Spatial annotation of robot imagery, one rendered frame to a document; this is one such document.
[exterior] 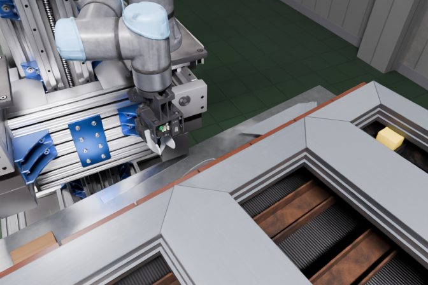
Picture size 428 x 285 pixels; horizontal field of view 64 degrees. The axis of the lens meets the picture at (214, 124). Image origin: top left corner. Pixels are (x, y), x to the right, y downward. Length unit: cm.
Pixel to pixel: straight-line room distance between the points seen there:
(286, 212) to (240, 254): 34
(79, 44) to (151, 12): 13
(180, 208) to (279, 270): 24
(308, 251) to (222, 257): 46
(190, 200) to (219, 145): 42
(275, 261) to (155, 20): 51
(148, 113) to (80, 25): 22
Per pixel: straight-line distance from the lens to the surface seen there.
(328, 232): 120
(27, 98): 105
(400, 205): 91
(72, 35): 64
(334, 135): 102
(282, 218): 103
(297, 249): 114
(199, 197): 81
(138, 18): 60
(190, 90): 90
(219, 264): 73
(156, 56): 63
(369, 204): 91
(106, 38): 63
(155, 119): 71
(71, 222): 106
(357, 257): 102
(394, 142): 116
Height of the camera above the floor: 152
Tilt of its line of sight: 42 degrees down
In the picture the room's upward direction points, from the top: 2 degrees clockwise
